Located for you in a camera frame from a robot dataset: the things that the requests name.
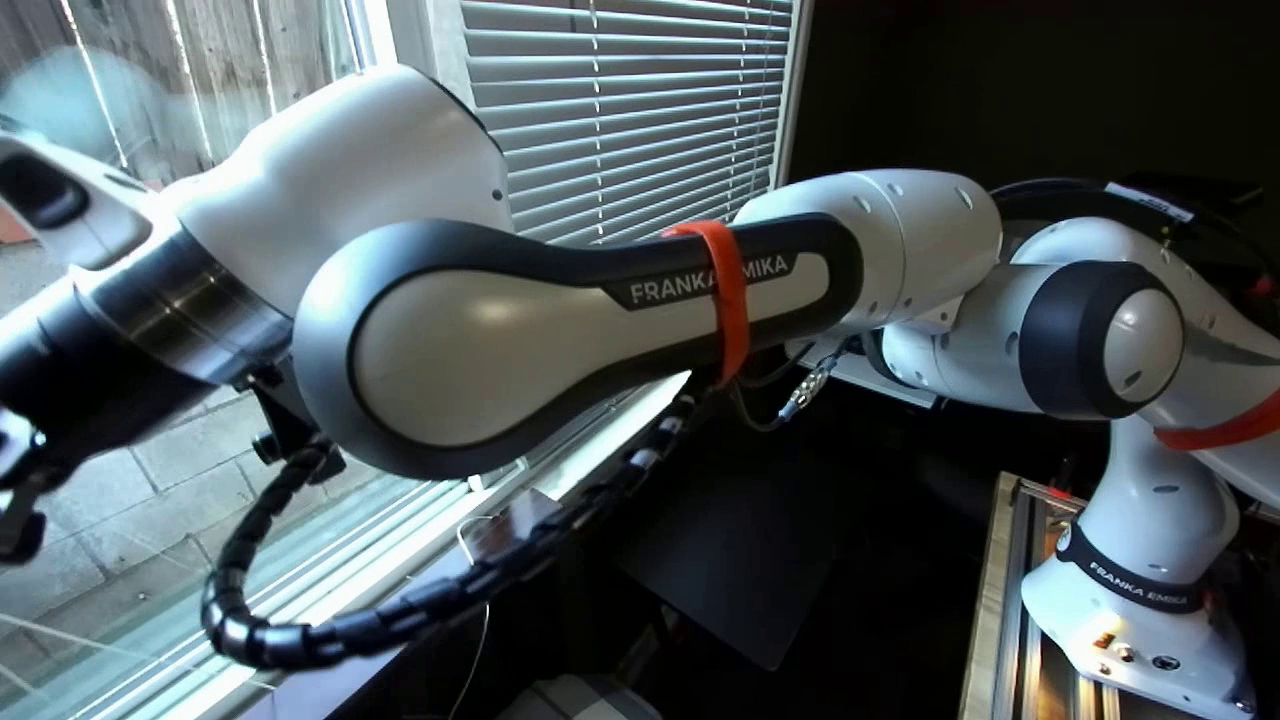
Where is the black thin cable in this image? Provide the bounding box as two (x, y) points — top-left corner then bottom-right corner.
(723, 331), (863, 438)

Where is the orange strap on shoulder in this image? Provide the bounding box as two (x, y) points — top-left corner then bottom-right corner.
(1148, 386), (1280, 458)

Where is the orange strap on forearm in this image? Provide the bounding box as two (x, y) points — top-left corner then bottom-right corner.
(662, 217), (760, 392)

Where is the white window frame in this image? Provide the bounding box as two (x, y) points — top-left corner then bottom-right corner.
(357, 0), (473, 100)

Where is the white window sill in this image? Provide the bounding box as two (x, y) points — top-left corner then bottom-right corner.
(453, 373), (701, 540)

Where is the black side table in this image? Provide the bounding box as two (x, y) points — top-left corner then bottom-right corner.
(612, 397), (859, 673)

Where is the black corrugated cable carrier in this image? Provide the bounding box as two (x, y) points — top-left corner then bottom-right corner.
(198, 397), (712, 674)

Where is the aluminium robot mounting table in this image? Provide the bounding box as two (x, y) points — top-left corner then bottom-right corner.
(958, 464), (1280, 720)

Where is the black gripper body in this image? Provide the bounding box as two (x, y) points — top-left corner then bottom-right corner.
(0, 273), (207, 464)

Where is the blue plaid blanket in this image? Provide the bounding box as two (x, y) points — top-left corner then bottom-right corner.
(495, 669), (669, 720)

